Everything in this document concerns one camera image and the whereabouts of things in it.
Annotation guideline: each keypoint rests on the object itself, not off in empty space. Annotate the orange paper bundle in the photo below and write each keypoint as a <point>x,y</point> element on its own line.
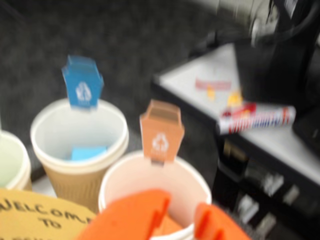
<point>167,226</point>

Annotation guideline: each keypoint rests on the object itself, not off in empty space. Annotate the yellow handwritten welcome sign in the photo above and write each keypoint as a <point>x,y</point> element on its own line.
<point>30,215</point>

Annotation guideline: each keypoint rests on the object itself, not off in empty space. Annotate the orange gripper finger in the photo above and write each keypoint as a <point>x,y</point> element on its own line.
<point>212,225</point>
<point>130,217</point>

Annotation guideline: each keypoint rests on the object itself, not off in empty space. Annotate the blue paper bundle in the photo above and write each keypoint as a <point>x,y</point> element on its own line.
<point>87,153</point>

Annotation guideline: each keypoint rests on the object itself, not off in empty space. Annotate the brown ripple paper cup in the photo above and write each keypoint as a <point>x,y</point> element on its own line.
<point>75,180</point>

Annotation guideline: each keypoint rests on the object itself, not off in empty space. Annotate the white table with black edge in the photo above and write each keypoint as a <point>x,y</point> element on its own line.
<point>190,72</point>

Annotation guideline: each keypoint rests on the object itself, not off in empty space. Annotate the white red snack packet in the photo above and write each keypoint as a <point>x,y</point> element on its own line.
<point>257,118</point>

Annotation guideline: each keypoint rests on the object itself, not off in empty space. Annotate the blue recycling bin label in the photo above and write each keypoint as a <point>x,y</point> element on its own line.
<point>83,85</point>

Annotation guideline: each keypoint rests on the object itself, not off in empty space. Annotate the beige ripple paper cup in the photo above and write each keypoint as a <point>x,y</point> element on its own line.
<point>140,175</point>
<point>15,162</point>

